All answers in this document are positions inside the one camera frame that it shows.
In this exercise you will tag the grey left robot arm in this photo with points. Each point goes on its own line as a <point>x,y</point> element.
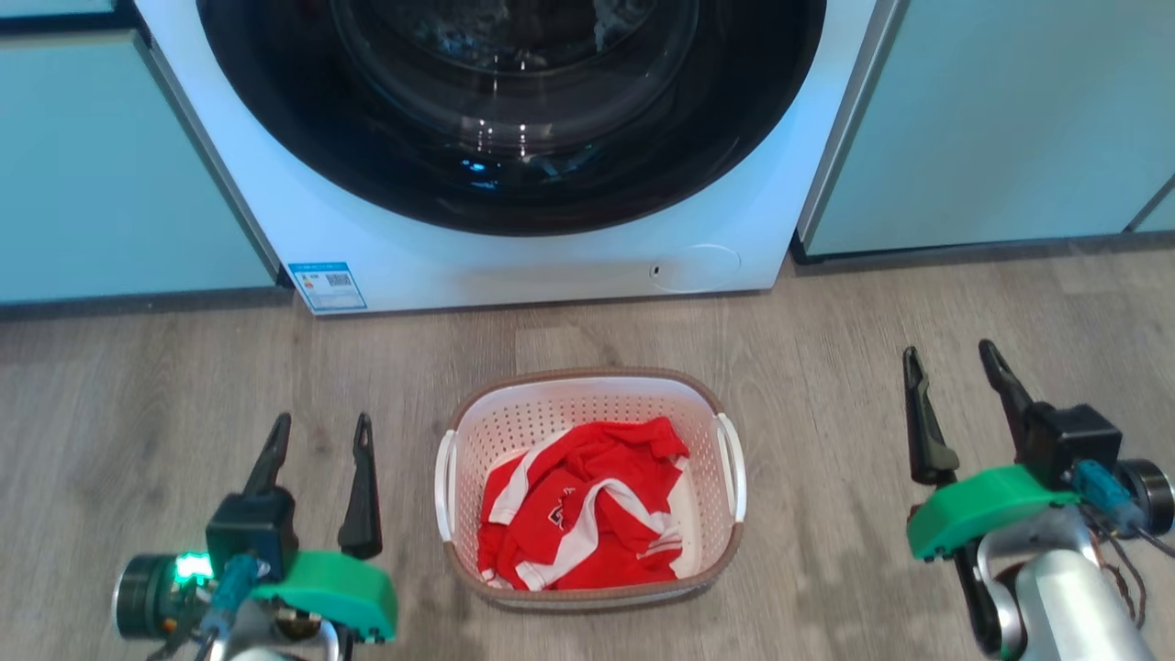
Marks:
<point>147,597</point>

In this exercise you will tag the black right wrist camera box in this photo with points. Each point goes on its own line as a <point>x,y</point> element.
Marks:
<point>1069,445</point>

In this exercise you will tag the blue energy label sticker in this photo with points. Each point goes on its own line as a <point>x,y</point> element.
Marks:
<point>326,286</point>

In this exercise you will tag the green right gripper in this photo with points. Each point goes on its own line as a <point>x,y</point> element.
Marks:
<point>982,505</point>

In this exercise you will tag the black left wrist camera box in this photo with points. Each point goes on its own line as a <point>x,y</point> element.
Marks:
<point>252,532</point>

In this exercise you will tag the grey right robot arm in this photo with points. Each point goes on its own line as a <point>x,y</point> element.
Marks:
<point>1065,597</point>

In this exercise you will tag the black round washer door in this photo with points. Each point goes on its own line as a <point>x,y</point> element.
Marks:
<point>275,110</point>

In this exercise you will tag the tall pale blue cabinet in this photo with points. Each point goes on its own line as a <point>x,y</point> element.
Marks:
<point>991,119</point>

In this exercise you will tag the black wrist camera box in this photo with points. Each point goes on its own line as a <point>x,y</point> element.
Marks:
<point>252,532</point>
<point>1069,445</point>

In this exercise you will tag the round white filter cover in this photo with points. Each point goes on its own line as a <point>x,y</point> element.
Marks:
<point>698,268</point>

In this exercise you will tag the red and white garment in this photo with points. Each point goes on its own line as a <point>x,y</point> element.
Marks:
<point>587,459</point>

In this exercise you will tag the white perforated laundry basket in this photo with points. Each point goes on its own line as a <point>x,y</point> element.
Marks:
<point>551,413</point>

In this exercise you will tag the pale blue cabinet drawer front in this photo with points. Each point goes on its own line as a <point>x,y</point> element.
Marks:
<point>55,6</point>

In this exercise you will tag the white front-load washing machine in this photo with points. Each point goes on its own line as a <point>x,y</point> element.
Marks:
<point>551,266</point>

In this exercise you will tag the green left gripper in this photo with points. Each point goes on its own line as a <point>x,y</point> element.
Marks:
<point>344,588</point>

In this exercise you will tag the large pale blue cabinet door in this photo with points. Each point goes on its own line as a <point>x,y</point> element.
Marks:
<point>92,184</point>

